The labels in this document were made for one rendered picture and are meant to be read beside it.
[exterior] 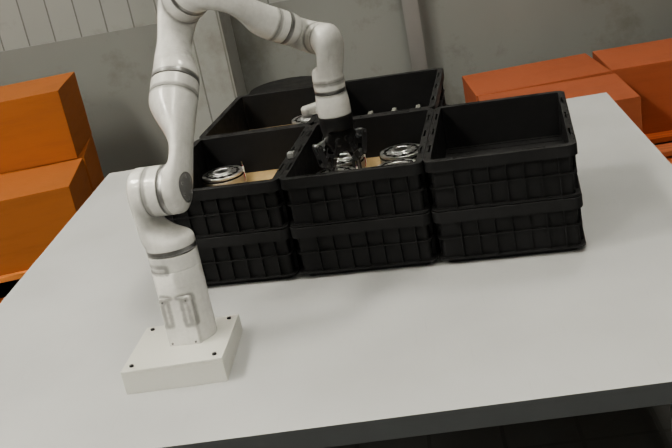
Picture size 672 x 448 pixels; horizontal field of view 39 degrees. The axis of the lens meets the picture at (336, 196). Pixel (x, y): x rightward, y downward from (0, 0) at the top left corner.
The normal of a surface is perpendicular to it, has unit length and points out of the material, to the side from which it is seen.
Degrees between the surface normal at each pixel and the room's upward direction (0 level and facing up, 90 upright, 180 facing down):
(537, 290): 0
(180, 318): 87
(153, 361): 4
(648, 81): 90
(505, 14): 90
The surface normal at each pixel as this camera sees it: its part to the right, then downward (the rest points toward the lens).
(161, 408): -0.18, -0.92
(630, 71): -0.05, 0.35
